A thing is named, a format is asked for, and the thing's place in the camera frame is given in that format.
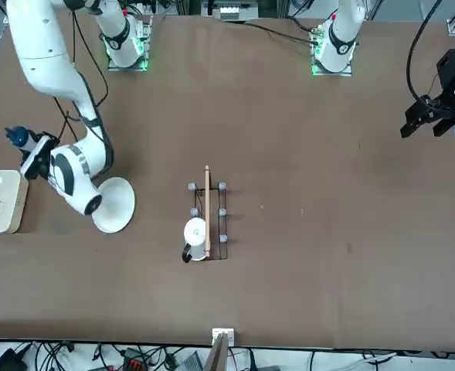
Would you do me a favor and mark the post foot bracket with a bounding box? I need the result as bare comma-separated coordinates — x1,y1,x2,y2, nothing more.
211,327,236,347

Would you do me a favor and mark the aluminium camera post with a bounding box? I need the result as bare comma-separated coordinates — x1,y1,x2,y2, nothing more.
203,331,230,371

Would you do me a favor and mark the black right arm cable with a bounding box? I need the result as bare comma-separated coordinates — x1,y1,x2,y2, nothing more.
51,7,110,140

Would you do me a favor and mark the black power brick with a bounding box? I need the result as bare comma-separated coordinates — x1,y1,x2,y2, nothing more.
0,346,29,371

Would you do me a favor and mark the red black connector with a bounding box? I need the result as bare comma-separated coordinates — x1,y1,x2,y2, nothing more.
122,349,151,370

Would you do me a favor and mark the black table cable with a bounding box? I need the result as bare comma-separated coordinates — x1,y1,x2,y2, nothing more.
221,17,317,46

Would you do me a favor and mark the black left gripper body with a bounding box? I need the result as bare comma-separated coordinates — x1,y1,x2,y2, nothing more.
423,49,455,104

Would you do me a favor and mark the black wire cup rack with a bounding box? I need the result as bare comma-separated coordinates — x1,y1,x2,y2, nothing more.
187,165,229,260

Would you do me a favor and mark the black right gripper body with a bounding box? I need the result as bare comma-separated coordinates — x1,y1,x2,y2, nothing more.
22,137,62,182

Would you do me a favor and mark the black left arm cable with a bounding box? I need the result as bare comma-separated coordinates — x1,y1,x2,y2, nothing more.
406,0,444,102

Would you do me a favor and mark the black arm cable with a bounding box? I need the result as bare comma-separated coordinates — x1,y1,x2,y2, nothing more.
51,7,110,140
406,0,444,102

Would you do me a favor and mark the white mug black handle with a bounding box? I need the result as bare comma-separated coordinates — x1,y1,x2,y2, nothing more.
180,216,209,264

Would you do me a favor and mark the beige lunch box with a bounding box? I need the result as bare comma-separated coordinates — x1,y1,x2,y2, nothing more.
0,168,30,235

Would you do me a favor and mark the white round plate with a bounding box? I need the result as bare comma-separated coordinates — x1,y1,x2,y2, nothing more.
91,176,136,234

